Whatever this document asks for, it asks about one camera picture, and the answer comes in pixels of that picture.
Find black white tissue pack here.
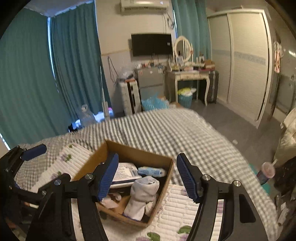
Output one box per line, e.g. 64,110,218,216
110,162,142,189

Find grey sock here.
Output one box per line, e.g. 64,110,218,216
123,176,159,221

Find pink drink cup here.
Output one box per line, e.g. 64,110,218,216
256,159,278,185

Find white floral quilted mat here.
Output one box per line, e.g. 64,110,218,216
31,141,198,240

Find clear water jug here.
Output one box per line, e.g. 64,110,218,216
77,104,96,127

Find white garment on chair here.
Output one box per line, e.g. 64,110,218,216
274,108,295,167

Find teal window curtain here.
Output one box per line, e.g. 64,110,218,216
1,1,110,147

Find brown cardboard box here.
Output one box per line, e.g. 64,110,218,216
74,140,174,227

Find blue tissue packet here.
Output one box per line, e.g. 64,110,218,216
138,167,167,177

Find white stacked drawer unit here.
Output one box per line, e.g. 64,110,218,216
118,79,142,115

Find dark suitcase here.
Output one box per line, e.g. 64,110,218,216
207,70,219,103

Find blue plastic bag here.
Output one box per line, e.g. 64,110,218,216
141,95,170,111

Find grey mini fridge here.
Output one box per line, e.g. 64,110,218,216
136,67,165,100

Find white dressing table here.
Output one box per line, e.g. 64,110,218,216
166,70,210,106

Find white sliding wardrobe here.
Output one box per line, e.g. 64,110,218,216
208,9,273,128

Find white air conditioner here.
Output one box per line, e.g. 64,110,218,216
120,0,170,12

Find oval vanity mirror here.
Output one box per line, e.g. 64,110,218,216
173,36,194,62

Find teal curtain by wardrobe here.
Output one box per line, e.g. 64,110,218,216
172,0,211,59

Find black wall television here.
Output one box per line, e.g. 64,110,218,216
131,34,173,57

